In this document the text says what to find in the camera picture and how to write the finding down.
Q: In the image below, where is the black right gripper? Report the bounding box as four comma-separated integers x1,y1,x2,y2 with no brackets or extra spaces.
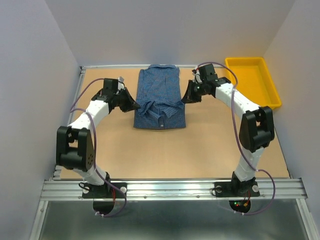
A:
180,79,207,104

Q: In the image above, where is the blue checked long sleeve shirt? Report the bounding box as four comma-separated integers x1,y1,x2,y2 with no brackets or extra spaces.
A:
133,64,186,130

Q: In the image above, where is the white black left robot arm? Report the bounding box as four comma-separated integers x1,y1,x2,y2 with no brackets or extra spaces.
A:
56,77,140,199

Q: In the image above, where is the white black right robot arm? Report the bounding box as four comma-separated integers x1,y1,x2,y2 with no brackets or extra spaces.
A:
181,62,275,198

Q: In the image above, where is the yellow plastic bin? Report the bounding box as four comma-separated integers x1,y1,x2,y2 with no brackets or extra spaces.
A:
225,57,282,110

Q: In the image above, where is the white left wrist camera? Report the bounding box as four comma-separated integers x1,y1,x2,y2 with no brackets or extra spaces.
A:
117,76,125,91

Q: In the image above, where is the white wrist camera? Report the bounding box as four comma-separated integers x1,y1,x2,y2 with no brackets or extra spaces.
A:
117,76,125,91
192,69,202,84

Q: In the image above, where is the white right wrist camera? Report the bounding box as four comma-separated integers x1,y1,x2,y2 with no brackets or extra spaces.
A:
192,69,202,84

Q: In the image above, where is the aluminium back rail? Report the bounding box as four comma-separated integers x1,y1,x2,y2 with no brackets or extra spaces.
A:
80,64,197,70

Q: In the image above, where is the aluminium rail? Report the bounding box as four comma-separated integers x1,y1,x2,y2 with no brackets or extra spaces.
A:
40,178,308,202
50,68,86,181
80,64,197,70

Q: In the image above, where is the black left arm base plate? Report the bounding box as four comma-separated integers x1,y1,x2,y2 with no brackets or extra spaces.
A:
78,182,127,199

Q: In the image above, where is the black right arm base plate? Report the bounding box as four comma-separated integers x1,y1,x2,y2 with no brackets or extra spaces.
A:
214,181,260,198

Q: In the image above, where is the aluminium left side rail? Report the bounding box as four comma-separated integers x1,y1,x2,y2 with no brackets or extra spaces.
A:
50,68,86,181

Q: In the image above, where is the aluminium front rail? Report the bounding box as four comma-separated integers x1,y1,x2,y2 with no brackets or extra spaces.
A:
40,178,308,202

